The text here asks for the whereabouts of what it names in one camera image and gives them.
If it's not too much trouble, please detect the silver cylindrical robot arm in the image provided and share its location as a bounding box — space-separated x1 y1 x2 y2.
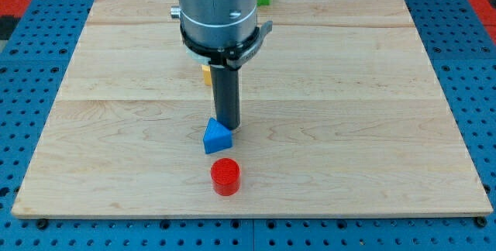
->
178 0 273 70

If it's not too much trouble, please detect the light wooden board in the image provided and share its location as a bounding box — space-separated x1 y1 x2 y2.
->
12 0 493 219

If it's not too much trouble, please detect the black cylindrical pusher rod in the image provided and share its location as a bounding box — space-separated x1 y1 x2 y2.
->
210 66 240 130

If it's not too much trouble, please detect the blue triangular block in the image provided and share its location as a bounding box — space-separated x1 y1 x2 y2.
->
202 118 233 154

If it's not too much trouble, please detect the yellow block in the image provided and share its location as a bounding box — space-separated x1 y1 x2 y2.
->
201 64 212 86

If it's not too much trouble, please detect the red cylinder block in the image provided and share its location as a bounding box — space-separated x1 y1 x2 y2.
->
210 157 241 196

